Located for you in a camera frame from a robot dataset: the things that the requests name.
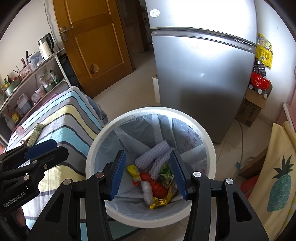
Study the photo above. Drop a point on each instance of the brown wooden door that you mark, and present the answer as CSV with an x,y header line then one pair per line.
x,y
93,35

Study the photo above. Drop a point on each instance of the yellow small wrapper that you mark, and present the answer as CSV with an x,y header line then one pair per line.
x,y
135,174

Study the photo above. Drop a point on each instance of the yellow packet on fridge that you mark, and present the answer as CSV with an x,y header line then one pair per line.
x,y
264,51

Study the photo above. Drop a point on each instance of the red snack bag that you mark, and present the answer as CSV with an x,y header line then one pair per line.
x,y
259,81

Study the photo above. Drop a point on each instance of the white metal shelf rack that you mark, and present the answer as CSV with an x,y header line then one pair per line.
x,y
29,85

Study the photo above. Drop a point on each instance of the person's left hand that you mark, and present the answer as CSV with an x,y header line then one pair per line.
x,y
19,217

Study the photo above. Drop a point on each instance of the small white foam net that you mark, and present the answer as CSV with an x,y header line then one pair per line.
x,y
147,192

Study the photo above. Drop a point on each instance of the red wrapper in bin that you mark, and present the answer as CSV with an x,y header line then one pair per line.
x,y
159,191

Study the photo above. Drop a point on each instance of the silver two-door refrigerator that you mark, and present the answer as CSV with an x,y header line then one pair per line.
x,y
204,53

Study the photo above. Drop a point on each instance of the pale green barcode wrapper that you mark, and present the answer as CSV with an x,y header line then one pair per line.
x,y
35,134

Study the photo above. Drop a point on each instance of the gold foil snack wrapper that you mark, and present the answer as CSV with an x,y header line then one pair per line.
x,y
172,191

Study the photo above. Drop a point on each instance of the yellow pineapple towel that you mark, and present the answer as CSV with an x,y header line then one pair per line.
x,y
273,197

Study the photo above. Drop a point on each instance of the green foil snack wrapper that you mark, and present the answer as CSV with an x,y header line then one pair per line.
x,y
166,176

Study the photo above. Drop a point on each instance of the cardboard box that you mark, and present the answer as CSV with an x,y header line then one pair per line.
x,y
254,101

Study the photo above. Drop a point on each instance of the red plastic container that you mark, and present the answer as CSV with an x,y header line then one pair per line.
x,y
247,186

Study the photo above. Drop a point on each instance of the white paper roll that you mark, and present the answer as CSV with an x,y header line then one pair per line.
x,y
156,88

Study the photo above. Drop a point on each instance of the clear plastic jelly cup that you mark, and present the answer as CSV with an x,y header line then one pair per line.
x,y
20,131

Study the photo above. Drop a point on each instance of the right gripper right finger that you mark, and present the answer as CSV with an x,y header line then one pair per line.
x,y
235,218

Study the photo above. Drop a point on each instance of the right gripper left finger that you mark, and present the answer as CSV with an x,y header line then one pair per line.
x,y
60,218

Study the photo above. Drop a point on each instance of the striped tablecloth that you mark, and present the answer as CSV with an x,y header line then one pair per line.
x,y
73,120

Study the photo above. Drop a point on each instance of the white electric kettle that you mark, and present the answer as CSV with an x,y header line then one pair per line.
x,y
46,46

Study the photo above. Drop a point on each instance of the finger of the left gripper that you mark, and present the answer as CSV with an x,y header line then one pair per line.
x,y
29,152
45,161

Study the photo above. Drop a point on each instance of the white plastic jug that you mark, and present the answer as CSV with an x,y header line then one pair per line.
x,y
24,104

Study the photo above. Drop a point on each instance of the white foam fruit net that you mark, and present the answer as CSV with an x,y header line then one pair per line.
x,y
146,159

